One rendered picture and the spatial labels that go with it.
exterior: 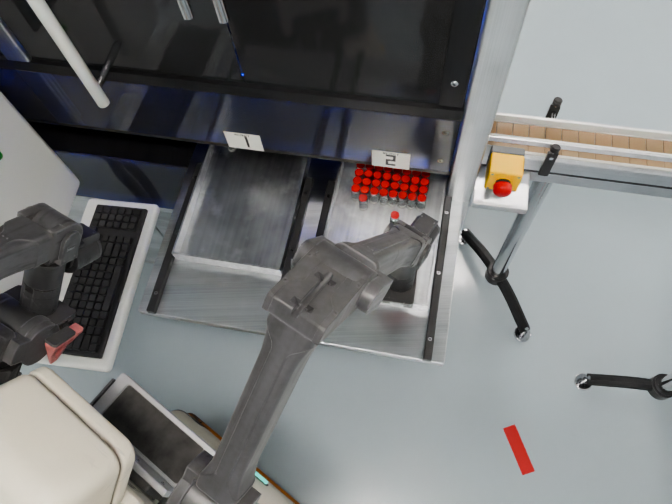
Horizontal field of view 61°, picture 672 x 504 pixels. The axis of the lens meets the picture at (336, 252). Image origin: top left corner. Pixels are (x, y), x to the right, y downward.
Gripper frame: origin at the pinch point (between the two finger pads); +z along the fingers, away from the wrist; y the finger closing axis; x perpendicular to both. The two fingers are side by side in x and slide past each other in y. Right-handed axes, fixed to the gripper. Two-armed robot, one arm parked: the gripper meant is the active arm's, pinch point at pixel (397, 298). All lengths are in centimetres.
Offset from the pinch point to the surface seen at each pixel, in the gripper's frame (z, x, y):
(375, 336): 3.3, 3.5, -8.2
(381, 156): -15.1, 8.1, 26.5
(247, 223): 1.2, 38.4, 14.3
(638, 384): 76, -82, 19
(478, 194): -0.6, -15.4, 30.6
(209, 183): 0, 51, 24
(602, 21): 71, -76, 196
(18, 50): -36, 84, 25
